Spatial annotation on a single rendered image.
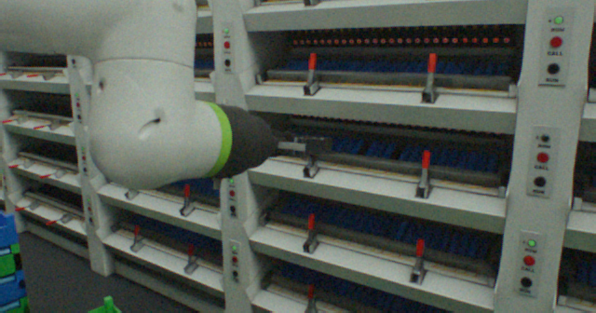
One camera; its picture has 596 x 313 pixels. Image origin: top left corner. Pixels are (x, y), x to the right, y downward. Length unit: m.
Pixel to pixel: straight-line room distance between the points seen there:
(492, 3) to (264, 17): 0.49
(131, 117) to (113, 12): 0.10
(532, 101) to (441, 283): 0.41
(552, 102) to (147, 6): 0.63
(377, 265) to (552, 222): 0.38
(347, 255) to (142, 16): 0.75
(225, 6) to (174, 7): 0.64
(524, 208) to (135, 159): 0.66
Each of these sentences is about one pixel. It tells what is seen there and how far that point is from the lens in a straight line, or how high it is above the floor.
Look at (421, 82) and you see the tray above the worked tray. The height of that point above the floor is 0.76.
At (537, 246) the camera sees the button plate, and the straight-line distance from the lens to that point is 0.86.
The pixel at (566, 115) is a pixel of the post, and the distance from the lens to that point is 0.80.
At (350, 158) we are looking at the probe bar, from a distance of 0.98.
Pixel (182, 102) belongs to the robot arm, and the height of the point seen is 0.76.
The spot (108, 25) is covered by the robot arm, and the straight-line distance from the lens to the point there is 0.44.
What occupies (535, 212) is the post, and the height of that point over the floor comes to 0.54.
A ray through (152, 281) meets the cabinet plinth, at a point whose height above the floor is 0.03.
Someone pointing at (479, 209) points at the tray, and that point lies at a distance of 0.86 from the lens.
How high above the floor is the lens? 0.81
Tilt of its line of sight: 12 degrees down
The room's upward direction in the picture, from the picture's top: straight up
